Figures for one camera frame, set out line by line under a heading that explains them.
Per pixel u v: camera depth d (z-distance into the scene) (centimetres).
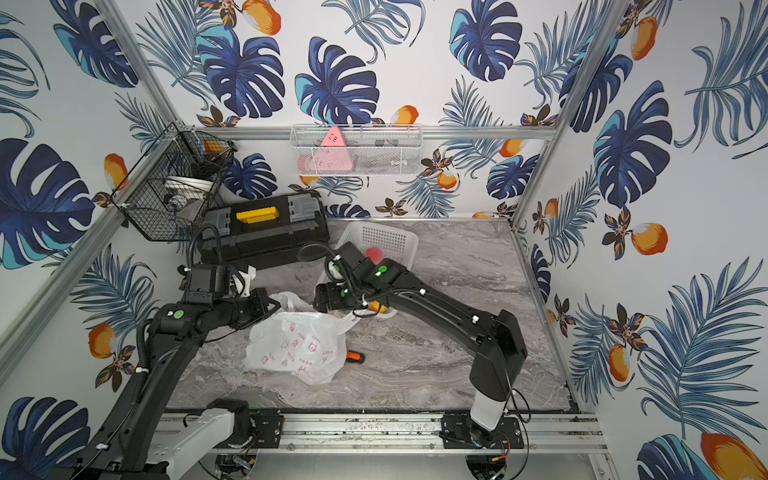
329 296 66
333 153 90
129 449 39
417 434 76
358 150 93
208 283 55
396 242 106
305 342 66
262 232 95
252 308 64
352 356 83
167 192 91
